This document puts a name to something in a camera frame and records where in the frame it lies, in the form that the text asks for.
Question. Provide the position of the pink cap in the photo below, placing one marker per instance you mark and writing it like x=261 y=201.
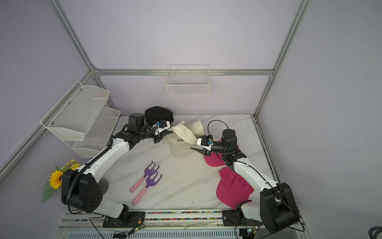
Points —
x=215 y=160
x=232 y=189

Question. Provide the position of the purple pink garden fork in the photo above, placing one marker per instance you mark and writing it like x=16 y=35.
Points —
x=150 y=170
x=150 y=182

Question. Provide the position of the purple pink garden fork lower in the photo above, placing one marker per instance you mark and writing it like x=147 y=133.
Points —
x=150 y=182

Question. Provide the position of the purple pink garden fork upper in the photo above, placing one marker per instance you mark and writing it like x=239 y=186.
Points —
x=150 y=170

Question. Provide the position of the sunflower bouquet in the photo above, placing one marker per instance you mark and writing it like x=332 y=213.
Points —
x=55 y=179

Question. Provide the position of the aluminium front rail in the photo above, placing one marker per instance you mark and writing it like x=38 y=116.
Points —
x=173 y=224

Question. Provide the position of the black cap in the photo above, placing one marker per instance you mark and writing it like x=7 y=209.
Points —
x=155 y=114

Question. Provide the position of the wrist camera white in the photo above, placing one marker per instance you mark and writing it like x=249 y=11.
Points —
x=161 y=126
x=204 y=141

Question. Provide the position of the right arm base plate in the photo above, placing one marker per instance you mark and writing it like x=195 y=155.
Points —
x=242 y=218

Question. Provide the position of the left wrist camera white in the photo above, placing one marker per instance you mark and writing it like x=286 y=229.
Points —
x=161 y=126

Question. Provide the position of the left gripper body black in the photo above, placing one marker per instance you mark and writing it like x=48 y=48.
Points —
x=147 y=134

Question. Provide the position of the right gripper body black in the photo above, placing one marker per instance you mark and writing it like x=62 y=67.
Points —
x=219 y=147

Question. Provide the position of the dark glass flower vase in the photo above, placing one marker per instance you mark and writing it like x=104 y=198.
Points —
x=103 y=185

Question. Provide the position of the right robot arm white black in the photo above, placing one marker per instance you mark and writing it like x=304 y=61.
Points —
x=277 y=209

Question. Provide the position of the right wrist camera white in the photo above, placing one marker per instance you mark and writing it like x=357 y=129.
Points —
x=204 y=141

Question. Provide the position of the white wire wall basket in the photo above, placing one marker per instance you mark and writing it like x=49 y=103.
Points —
x=188 y=80

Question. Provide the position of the white two-tier mesh shelf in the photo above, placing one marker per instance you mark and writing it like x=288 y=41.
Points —
x=82 y=119

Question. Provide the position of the cream Colorado cap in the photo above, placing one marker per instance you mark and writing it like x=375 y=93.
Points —
x=177 y=146
x=191 y=133

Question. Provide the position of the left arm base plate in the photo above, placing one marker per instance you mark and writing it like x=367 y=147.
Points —
x=127 y=219

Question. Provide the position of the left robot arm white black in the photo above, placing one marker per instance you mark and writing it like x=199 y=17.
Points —
x=80 y=189

